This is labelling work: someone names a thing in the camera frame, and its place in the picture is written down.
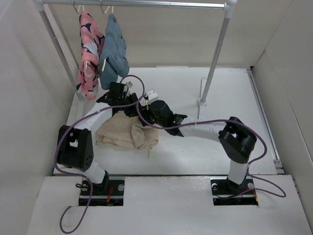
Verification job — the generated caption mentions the beige trousers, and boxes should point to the beige trousers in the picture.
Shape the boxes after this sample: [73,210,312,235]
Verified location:
[96,111,159,149]

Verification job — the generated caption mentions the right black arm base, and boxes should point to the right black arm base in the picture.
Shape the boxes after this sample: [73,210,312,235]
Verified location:
[211,178,258,206]

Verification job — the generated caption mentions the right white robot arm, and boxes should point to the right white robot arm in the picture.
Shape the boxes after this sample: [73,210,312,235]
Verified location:
[136,100,257,194]

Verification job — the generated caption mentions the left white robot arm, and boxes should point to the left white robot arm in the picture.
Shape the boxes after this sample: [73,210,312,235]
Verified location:
[56,82,137,194]

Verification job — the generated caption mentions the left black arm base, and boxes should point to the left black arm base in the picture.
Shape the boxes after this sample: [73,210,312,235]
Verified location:
[75,180,125,207]

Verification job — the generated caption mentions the wooden hanger under pink shorts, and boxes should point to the wooden hanger under pink shorts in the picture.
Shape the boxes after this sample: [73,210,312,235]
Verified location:
[72,0,85,67]

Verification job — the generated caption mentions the wooden hanger under denim shorts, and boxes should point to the wooden hanger under denim shorts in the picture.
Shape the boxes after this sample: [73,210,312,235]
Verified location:
[99,0,114,72]

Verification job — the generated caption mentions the blue denim shorts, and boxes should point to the blue denim shorts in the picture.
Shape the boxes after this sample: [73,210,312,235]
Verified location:
[99,13,130,90]

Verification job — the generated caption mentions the pink floral shorts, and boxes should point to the pink floral shorts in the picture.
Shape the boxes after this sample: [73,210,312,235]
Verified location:
[76,10,105,100]

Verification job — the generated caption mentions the metal clothes rack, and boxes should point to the metal clothes rack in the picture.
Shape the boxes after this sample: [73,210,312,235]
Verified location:
[33,0,237,107]

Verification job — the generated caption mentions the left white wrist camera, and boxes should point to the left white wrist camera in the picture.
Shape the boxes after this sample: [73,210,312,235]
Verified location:
[126,81,133,89]

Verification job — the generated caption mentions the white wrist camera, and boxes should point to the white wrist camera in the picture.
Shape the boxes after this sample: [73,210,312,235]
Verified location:
[126,81,133,89]
[144,89,158,105]

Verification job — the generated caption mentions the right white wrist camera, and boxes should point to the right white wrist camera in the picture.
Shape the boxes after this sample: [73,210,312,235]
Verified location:
[144,89,158,105]

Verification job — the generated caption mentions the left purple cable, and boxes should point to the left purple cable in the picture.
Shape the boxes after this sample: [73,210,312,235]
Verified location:
[53,75,145,235]

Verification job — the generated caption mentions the purple cable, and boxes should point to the purple cable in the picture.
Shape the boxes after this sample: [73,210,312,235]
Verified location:
[53,75,145,235]
[136,96,287,199]

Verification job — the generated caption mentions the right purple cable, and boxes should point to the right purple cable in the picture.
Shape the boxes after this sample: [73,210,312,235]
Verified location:
[136,96,287,199]

